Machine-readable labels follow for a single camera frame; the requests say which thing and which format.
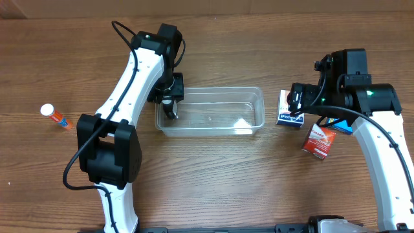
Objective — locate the white blue plaster box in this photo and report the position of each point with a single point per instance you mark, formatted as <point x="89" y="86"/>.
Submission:
<point x="283" y="116"/>

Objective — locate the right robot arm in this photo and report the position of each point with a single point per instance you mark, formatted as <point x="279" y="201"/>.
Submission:
<point x="345" y="91"/>

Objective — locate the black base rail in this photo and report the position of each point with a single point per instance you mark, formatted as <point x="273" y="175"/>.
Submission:
<point x="278" y="228"/>

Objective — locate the dark bottle white cap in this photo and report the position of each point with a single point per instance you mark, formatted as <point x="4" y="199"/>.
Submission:
<point x="170" y="108"/>

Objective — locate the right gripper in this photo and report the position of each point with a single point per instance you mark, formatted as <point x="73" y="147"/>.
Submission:
<point x="296" y="98"/>

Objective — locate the clear plastic container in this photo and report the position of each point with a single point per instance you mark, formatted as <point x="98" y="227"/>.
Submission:
<point x="215" y="112"/>

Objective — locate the blue medicine box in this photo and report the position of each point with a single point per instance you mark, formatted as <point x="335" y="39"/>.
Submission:
<point x="340" y="126"/>

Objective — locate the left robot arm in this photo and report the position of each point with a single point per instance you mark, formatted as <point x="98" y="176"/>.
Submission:
<point x="109" y="151"/>

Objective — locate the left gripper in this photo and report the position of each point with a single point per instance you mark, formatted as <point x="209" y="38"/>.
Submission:
<point x="167" y="97"/>

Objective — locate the red Panadol box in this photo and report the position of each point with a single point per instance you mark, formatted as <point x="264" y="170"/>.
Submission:
<point x="318" y="141"/>

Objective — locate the orange tablet tube white cap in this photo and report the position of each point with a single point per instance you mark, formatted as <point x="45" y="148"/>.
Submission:
<point x="48" y="110"/>

